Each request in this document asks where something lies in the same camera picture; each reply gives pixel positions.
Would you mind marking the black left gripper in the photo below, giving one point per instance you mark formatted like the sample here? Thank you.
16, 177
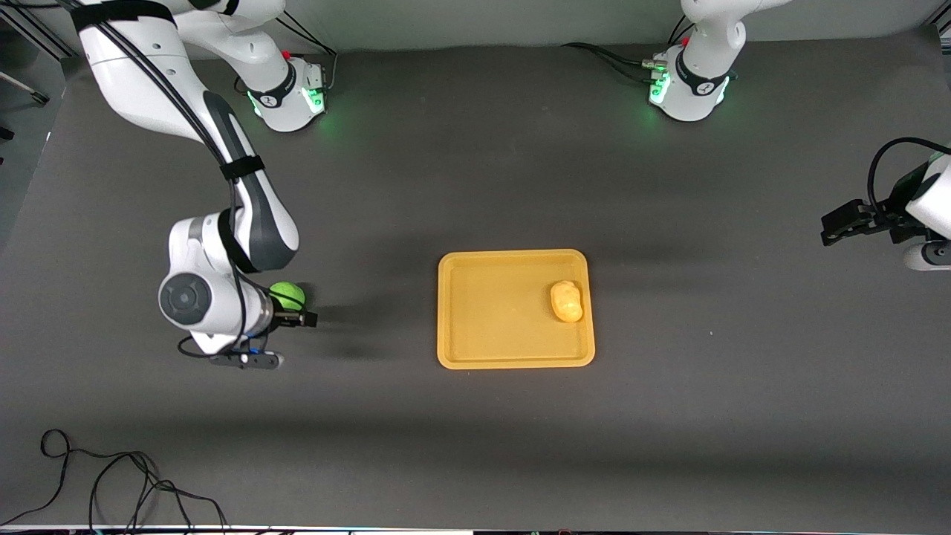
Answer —
877, 219

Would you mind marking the yellow potato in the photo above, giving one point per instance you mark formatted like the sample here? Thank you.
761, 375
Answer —
567, 301

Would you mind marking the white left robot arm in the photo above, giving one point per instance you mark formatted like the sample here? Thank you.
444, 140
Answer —
691, 104

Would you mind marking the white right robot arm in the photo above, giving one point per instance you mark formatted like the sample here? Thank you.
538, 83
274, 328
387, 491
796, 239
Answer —
134, 82

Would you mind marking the yellow plastic tray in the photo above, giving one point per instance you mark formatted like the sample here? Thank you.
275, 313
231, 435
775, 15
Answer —
498, 312

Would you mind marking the dark aluminium frame rail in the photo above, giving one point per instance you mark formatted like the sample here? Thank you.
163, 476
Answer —
943, 28
37, 33

